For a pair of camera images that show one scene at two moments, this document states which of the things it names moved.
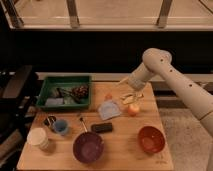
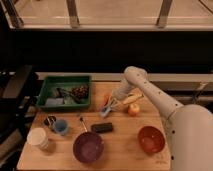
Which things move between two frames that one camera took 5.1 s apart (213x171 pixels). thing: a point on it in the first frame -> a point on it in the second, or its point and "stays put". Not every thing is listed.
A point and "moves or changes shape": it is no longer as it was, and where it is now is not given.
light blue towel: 108,109 moves or changes shape
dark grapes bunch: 81,91 stays put
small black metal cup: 50,121 stays put
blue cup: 61,126 stays put
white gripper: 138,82 -> 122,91
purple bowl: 88,147 stays put
